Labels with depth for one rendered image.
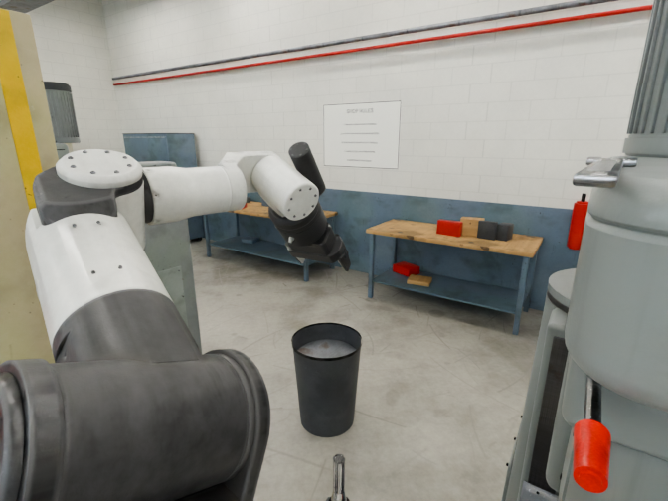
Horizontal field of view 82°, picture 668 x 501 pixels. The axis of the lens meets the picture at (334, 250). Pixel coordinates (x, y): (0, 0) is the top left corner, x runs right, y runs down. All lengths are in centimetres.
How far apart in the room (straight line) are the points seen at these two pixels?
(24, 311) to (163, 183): 128
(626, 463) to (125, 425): 47
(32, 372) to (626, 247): 36
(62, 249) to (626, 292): 43
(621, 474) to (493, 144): 443
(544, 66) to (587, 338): 452
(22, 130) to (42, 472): 150
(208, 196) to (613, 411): 50
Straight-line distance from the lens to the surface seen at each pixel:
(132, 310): 31
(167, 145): 739
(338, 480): 88
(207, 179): 54
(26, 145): 167
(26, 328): 177
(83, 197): 43
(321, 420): 275
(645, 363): 34
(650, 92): 72
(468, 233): 447
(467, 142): 490
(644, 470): 55
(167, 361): 28
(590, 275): 34
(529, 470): 119
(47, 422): 23
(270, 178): 60
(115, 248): 37
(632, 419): 47
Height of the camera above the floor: 192
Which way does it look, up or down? 16 degrees down
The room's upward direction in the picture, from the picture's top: straight up
